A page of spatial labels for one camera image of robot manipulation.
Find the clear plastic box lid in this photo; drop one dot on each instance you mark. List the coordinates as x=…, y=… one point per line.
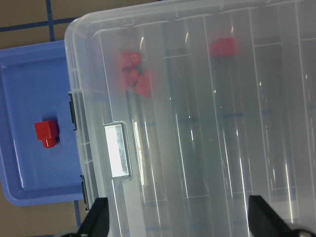
x=183, y=162

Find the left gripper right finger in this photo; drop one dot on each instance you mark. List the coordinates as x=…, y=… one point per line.
x=263, y=221

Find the blue plastic tray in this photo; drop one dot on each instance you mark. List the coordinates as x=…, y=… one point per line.
x=39, y=162

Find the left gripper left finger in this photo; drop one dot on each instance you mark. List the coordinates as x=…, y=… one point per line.
x=97, y=221

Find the lone red block in box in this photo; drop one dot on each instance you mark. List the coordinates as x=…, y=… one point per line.
x=223, y=48

